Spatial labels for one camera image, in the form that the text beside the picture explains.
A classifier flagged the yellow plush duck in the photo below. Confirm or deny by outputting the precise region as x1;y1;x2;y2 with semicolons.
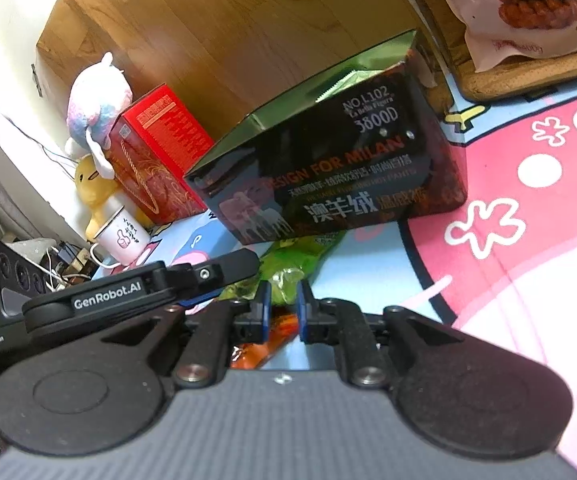
73;154;150;242

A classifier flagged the red gift bag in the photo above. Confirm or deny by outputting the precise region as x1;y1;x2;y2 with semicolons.
105;84;215;227

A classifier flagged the orange snack packet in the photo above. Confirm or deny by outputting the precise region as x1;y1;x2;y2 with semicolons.
227;310;303;372

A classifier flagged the twisted pastry snack bag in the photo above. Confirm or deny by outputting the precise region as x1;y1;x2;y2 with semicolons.
424;0;577;74

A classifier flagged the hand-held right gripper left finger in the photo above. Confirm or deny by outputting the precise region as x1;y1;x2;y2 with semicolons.
101;280;272;387

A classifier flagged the black printed box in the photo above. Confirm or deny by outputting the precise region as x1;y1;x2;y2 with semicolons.
183;29;469;247

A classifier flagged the pale green snack packet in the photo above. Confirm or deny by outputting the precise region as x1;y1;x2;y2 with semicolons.
317;69;369;103

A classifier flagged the white enamel mug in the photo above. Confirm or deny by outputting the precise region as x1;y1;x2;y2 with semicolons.
88;205;152;267

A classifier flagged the white cable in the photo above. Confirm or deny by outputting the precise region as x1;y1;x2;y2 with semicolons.
41;241;119;293

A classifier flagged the printed cartoon blanket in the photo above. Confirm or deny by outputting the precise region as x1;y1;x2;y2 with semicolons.
88;67;577;480

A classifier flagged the yellowed power strip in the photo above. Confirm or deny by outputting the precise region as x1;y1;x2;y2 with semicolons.
67;244;95;273

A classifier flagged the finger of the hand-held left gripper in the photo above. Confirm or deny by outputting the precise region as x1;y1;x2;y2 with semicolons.
161;248;260;307

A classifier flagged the pink and blue plush toy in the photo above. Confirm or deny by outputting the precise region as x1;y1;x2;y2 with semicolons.
65;52;134;179

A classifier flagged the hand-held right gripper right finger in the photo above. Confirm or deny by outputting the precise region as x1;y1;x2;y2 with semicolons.
295;281;452;387

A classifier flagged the wooden tray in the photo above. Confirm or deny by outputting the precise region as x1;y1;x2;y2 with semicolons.
397;0;577;102

